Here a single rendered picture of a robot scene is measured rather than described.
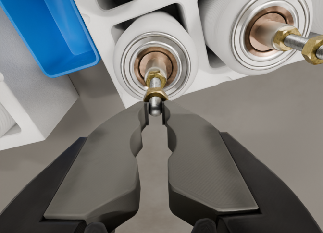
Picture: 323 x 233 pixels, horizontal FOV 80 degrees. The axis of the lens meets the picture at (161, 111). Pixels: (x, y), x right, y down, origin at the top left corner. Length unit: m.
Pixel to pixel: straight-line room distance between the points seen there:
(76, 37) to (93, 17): 0.21
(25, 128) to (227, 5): 0.36
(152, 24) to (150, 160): 0.50
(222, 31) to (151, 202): 0.69
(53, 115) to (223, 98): 0.40
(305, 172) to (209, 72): 0.62
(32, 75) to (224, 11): 0.34
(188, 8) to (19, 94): 0.29
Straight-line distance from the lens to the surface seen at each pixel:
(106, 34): 0.29
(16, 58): 0.42
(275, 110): 0.62
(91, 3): 0.29
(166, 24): 0.21
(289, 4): 0.24
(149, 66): 0.19
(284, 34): 0.20
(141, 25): 0.21
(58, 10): 0.50
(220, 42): 0.22
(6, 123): 0.41
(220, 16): 0.23
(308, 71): 0.61
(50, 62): 0.43
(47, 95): 0.44
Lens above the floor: 0.46
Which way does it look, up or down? 59 degrees down
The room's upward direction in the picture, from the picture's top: 178 degrees clockwise
